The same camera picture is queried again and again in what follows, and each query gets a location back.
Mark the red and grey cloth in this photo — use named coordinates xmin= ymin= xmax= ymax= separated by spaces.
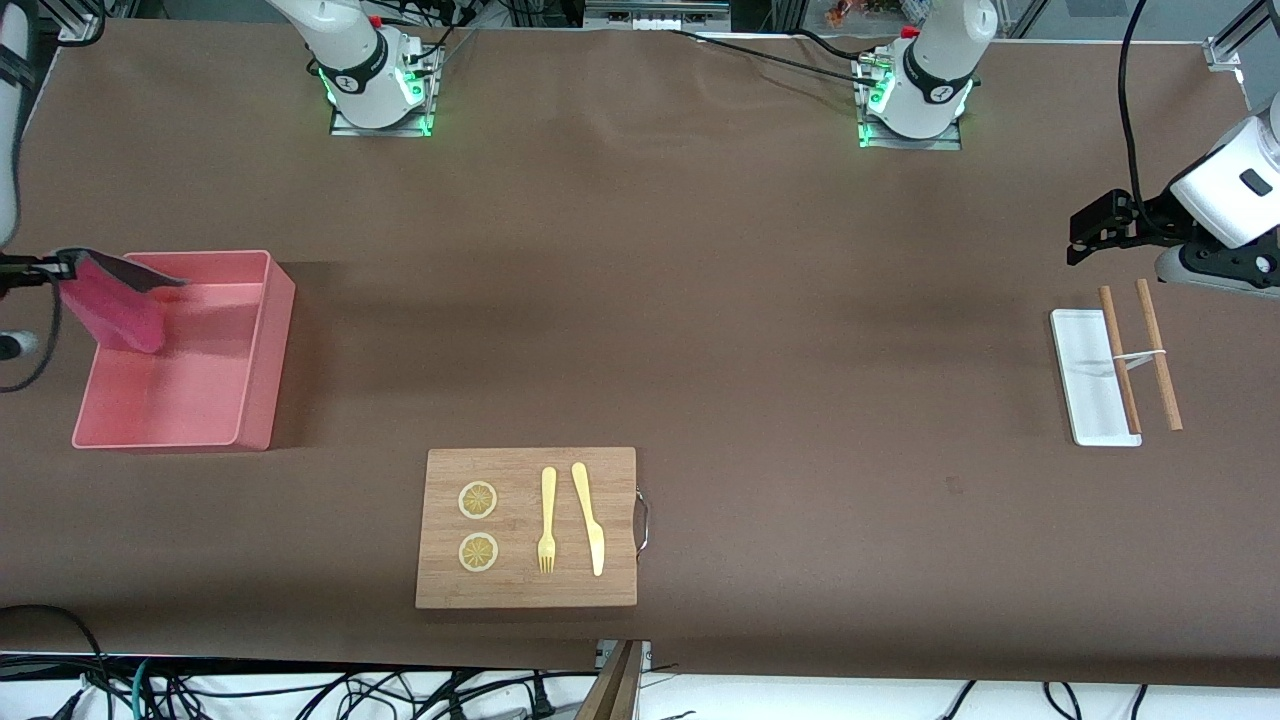
xmin=55 ymin=248 xmax=191 ymax=354

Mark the white rectangular tray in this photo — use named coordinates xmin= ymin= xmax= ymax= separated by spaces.
xmin=1050 ymin=309 xmax=1143 ymax=448

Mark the pink plastic bin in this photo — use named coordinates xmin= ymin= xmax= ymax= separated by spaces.
xmin=71 ymin=250 xmax=297 ymax=453

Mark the colourful toy pile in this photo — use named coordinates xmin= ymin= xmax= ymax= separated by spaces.
xmin=825 ymin=0 xmax=926 ymax=26

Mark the grey metal device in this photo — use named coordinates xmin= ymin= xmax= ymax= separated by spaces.
xmin=585 ymin=0 xmax=733 ymax=31

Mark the wooden cutting board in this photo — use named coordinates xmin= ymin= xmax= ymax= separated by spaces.
xmin=415 ymin=447 xmax=651 ymax=610

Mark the yellow plastic fork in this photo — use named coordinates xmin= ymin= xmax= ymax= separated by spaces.
xmin=537 ymin=466 xmax=558 ymax=574

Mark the yellow plastic knife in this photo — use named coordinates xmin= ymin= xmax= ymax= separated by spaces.
xmin=571 ymin=461 xmax=606 ymax=578

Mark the brown wooden beam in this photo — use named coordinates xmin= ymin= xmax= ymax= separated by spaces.
xmin=575 ymin=640 xmax=646 ymax=720

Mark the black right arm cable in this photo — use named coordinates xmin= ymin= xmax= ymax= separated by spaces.
xmin=0 ymin=283 xmax=64 ymax=393

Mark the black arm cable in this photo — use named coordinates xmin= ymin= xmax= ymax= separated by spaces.
xmin=0 ymin=283 xmax=64 ymax=393
xmin=1118 ymin=0 xmax=1171 ymax=216

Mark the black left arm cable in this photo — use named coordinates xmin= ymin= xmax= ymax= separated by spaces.
xmin=1118 ymin=0 xmax=1171 ymax=216

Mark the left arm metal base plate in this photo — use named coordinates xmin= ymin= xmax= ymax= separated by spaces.
xmin=855 ymin=55 xmax=966 ymax=151

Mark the aluminium frame profile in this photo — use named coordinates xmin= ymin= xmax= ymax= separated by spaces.
xmin=58 ymin=0 xmax=106 ymax=46
xmin=1205 ymin=0 xmax=1280 ymax=71

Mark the thick black cable loop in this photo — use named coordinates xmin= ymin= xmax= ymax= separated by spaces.
xmin=0 ymin=603 xmax=111 ymax=720

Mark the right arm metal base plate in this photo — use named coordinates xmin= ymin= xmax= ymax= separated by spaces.
xmin=330 ymin=45 xmax=441 ymax=138

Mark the black cable on table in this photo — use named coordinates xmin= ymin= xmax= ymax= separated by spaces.
xmin=668 ymin=28 xmax=891 ymax=89

